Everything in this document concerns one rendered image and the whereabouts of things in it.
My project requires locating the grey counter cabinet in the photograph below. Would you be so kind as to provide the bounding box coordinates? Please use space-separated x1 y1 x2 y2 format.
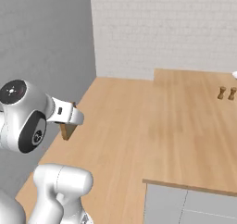
143 182 237 224

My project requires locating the brown wooden shaker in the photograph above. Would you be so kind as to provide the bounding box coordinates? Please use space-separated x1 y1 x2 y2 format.
228 86 237 101
217 85 227 100

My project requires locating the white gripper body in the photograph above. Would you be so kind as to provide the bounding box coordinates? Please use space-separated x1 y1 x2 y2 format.
69 106 85 127

